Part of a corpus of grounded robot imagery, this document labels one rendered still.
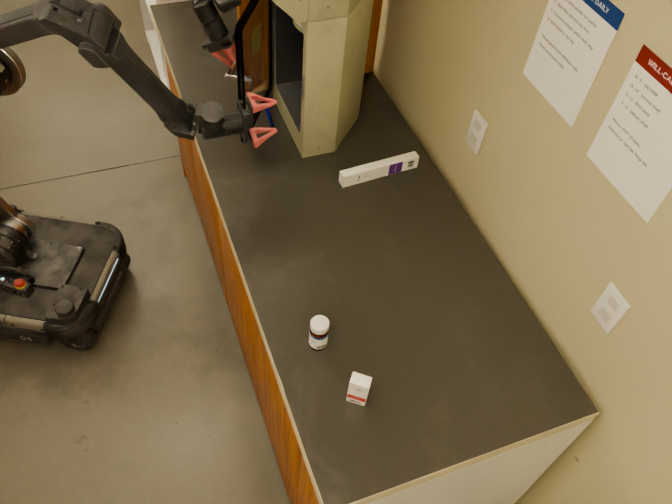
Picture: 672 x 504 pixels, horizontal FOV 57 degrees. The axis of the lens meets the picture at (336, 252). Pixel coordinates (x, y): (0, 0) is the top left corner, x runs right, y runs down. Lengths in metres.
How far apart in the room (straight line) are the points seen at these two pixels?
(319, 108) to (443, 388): 0.88
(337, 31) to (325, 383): 0.92
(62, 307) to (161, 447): 0.63
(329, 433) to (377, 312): 0.35
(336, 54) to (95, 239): 1.42
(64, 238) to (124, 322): 0.43
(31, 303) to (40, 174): 1.01
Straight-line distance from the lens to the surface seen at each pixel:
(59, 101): 3.91
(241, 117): 1.68
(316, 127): 1.93
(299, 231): 1.78
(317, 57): 1.78
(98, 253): 2.72
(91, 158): 3.50
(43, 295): 2.65
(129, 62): 1.47
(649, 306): 1.46
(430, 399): 1.53
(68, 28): 1.38
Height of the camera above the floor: 2.29
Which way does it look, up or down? 51 degrees down
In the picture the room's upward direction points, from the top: 7 degrees clockwise
